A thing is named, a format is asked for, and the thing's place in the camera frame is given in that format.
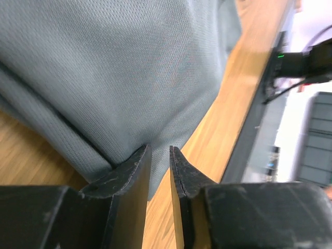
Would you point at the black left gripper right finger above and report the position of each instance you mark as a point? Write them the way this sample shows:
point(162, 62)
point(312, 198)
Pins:
point(246, 215)

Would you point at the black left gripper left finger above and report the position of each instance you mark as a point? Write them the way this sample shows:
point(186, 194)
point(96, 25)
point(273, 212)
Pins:
point(108, 213)

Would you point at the grey t shirt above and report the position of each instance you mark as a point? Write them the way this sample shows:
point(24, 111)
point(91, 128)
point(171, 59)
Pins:
point(99, 79)

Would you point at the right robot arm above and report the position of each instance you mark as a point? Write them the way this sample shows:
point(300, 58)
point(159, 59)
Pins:
point(311, 24)

